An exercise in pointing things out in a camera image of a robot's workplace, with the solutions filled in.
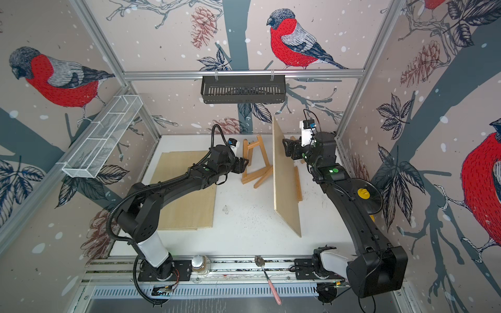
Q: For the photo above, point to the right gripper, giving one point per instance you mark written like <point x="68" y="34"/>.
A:
<point x="291" y="149"/>

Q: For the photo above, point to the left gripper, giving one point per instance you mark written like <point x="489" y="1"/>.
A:
<point x="240" y="165"/>

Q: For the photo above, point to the wooden easel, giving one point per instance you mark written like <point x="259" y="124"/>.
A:
<point x="259" y="168"/>
<point x="298" y="150"/>
<point x="298" y="184"/>

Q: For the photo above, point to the plywood board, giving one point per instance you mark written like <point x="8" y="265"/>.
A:
<point x="177" y="215"/>
<point x="286" y="204"/>
<point x="204" y="207"/>

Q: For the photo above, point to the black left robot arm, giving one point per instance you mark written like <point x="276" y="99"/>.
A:
<point x="135" y="219"/>

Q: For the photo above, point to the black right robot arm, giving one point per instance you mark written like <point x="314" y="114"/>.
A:
<point x="377" y="266"/>

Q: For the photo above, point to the black hanging basket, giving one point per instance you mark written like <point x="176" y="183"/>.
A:
<point x="244" y="89"/>

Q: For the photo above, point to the black disc yellow knob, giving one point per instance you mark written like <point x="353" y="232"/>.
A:
<point x="364" y="195"/>

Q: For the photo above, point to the small glass jar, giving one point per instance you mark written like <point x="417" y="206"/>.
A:
<point x="199" y="264"/>

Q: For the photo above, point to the small circuit board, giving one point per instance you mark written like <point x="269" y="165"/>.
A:
<point x="158" y="291"/>

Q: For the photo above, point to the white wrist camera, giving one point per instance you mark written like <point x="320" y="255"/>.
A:
<point x="233" y="143"/>
<point x="308" y="131"/>

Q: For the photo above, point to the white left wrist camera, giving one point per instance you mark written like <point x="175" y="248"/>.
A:
<point x="233" y="143"/>

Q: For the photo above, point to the spoon with pink handle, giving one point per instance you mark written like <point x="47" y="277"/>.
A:
<point x="259" y="261"/>

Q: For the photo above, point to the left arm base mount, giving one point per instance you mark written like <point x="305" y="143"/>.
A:
<point x="181" y="271"/>

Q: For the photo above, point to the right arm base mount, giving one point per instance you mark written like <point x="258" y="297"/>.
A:
<point x="303" y="269"/>

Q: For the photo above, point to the white wire mesh basket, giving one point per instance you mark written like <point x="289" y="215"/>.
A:
<point x="92" y="154"/>

